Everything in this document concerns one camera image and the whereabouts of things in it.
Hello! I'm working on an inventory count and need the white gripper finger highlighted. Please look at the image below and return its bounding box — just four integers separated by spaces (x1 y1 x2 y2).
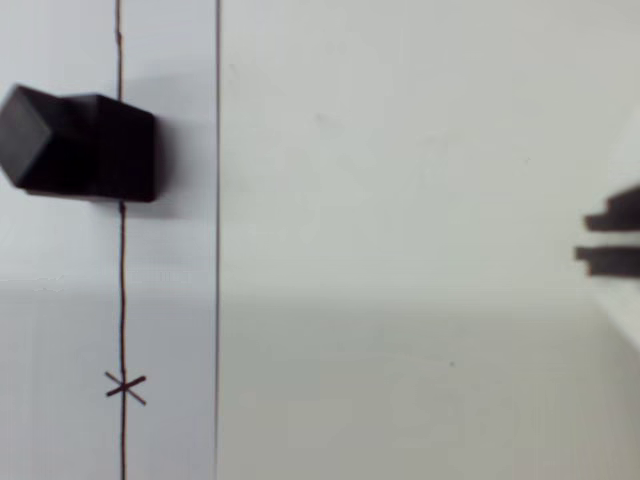
583 117 640 233
573 246 640 351

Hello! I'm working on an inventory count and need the black cube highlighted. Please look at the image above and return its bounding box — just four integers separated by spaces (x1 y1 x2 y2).
0 83 157 204

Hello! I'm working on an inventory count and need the white paper sheet with drawn boxes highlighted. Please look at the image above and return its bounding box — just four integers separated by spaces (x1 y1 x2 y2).
0 0 220 480

